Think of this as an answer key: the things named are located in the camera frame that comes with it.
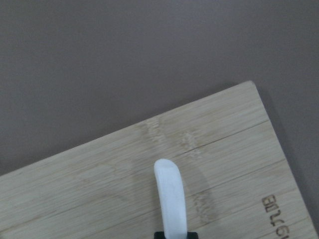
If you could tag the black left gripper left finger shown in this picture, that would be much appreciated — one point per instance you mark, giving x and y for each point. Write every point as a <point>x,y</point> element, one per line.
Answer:
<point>159,235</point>

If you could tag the white ceramic spoon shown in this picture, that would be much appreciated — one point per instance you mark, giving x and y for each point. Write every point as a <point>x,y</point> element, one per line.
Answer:
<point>172,199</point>

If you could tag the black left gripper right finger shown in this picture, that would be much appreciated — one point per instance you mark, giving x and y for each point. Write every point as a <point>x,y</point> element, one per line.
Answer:
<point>192,235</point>

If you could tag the bamboo cutting board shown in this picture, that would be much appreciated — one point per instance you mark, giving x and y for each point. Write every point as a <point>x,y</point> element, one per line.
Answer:
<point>211,169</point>

